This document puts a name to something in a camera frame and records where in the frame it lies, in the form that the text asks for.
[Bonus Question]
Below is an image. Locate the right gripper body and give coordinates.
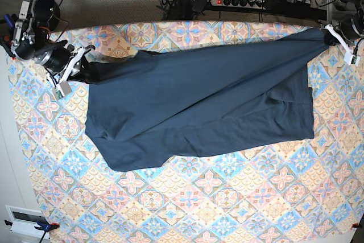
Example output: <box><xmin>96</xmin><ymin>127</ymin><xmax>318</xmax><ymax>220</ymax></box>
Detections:
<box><xmin>42</xmin><ymin>45</ymin><xmax>96</xmax><ymax>86</ymax></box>

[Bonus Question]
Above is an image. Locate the blue orange clamp bottom left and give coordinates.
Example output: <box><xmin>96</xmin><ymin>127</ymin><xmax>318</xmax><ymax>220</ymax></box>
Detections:
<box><xmin>34</xmin><ymin>222</ymin><xmax>60</xmax><ymax>243</ymax></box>

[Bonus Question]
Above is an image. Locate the dark navy t-shirt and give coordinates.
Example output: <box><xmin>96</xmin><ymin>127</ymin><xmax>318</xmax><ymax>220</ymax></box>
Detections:
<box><xmin>85</xmin><ymin>28</ymin><xmax>328</xmax><ymax>172</ymax></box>

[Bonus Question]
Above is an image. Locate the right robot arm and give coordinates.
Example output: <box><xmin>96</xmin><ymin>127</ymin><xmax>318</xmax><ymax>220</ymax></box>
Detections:
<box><xmin>3</xmin><ymin>0</ymin><xmax>100</xmax><ymax>85</ymax></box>

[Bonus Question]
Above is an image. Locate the orange black clamp left edge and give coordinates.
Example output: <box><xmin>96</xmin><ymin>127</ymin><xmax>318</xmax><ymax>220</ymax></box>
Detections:
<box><xmin>0</xmin><ymin>35</ymin><xmax>16</xmax><ymax>60</ymax></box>

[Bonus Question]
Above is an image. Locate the blue clamp upper left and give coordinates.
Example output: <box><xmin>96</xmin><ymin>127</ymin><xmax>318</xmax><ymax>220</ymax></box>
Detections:
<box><xmin>1</xmin><ymin>14</ymin><xmax>18</xmax><ymax>32</ymax></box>

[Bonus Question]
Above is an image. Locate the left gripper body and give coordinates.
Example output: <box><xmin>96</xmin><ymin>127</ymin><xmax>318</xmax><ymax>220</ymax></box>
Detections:
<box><xmin>320</xmin><ymin>14</ymin><xmax>363</xmax><ymax>55</ymax></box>

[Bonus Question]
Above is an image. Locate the white power strip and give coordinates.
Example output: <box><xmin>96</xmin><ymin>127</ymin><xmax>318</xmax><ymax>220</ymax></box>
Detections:
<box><xmin>210</xmin><ymin>0</ymin><xmax>266</xmax><ymax>10</ymax></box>

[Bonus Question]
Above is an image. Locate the patterned tile tablecloth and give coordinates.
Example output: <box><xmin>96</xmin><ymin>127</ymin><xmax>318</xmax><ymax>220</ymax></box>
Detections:
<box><xmin>6</xmin><ymin>20</ymin><xmax>364</xmax><ymax>243</ymax></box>

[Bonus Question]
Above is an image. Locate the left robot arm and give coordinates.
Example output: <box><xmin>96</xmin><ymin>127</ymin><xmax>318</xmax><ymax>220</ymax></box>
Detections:
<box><xmin>324</xmin><ymin>0</ymin><xmax>363</xmax><ymax>46</ymax></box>

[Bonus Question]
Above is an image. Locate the white floor vent box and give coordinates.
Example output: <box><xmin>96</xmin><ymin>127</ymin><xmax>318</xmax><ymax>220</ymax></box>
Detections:
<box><xmin>5</xmin><ymin>205</ymin><xmax>47</xmax><ymax>239</ymax></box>

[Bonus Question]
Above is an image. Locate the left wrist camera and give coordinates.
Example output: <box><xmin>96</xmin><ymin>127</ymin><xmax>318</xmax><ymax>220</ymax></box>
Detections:
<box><xmin>344</xmin><ymin>52</ymin><xmax>361</xmax><ymax>66</ymax></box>

